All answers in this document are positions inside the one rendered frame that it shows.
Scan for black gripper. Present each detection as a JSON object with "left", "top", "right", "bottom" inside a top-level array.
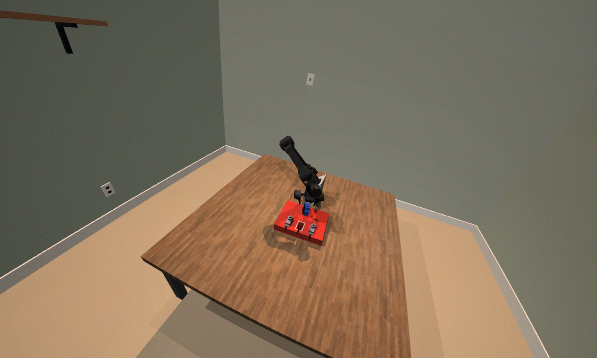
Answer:
[{"left": 294, "top": 187, "right": 324, "bottom": 206}]

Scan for red flat deck plate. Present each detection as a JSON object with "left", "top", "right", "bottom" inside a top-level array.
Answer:
[{"left": 273, "top": 200, "right": 329, "bottom": 246}]

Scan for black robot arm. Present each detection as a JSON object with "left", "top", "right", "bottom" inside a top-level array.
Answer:
[{"left": 279, "top": 135, "right": 322, "bottom": 203}]

